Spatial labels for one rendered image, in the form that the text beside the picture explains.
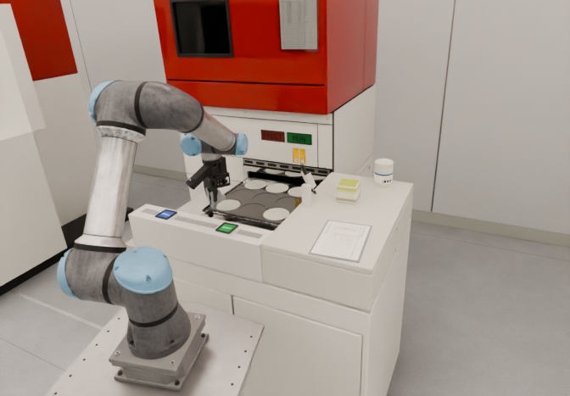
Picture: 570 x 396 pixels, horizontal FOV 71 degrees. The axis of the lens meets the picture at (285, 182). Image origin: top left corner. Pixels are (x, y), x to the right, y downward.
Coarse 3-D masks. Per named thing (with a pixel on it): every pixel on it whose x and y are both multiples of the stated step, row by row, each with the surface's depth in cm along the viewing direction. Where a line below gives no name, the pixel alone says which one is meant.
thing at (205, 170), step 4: (200, 168) 152; (204, 168) 150; (208, 168) 149; (212, 168) 150; (196, 172) 151; (200, 172) 150; (204, 172) 149; (208, 172) 150; (192, 176) 151; (196, 176) 149; (200, 176) 148; (204, 176) 149; (188, 180) 150; (192, 180) 148; (196, 180) 148; (200, 180) 149; (188, 184) 148; (192, 184) 147; (196, 184) 148; (192, 188) 148
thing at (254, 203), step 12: (252, 180) 185; (264, 180) 184; (240, 192) 173; (252, 192) 172; (264, 192) 172; (276, 192) 171; (240, 204) 162; (252, 204) 162; (264, 204) 161; (276, 204) 161; (288, 204) 160; (252, 216) 152
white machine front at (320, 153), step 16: (208, 112) 191; (224, 112) 186; (240, 112) 182; (256, 112) 179; (272, 112) 175; (288, 112) 171; (240, 128) 186; (256, 128) 182; (272, 128) 178; (288, 128) 174; (304, 128) 171; (320, 128) 168; (256, 144) 185; (272, 144) 181; (288, 144) 177; (304, 144) 174; (320, 144) 171; (192, 160) 207; (240, 160) 193; (272, 160) 185; (288, 160) 181; (320, 160) 174; (240, 176) 197
